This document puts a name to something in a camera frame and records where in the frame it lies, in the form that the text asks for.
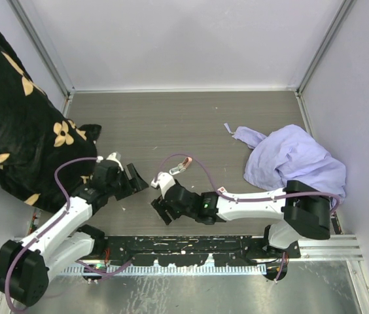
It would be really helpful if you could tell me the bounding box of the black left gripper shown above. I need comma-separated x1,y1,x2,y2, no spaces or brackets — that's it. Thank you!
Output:
107,164,148,201

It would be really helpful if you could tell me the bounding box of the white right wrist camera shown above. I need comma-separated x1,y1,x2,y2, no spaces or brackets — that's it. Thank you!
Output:
150,172,176,198

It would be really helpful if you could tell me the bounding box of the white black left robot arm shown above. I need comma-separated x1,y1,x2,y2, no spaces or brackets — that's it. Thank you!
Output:
0,154,148,312

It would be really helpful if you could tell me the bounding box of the pink stapler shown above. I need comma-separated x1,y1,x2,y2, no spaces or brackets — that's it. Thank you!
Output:
169,156,192,176

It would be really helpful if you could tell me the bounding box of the aluminium front rail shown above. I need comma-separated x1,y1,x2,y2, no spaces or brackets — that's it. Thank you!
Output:
6,234,364,264

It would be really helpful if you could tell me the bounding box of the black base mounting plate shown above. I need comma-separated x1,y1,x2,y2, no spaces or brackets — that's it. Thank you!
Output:
82,234,302,268

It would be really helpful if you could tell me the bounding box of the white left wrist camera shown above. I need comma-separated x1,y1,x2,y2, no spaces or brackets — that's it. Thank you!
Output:
105,152,124,171

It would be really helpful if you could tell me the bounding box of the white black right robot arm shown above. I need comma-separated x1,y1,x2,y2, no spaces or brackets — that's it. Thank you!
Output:
151,173,331,258

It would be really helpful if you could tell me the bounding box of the lavender crumpled cloth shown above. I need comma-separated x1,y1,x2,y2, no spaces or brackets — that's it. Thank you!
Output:
229,124,347,200

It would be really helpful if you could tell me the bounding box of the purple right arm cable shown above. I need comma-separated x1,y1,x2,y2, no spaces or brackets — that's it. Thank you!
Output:
156,153,341,282

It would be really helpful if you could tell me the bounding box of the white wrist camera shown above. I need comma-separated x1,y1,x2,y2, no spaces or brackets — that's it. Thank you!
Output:
150,172,176,198
105,152,124,171

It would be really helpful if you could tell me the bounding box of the black floral blanket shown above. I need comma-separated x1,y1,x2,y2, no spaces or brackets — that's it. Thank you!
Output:
0,32,101,213

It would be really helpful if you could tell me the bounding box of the white slotted cable duct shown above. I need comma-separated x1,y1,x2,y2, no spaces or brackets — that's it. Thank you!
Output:
56,263,267,276

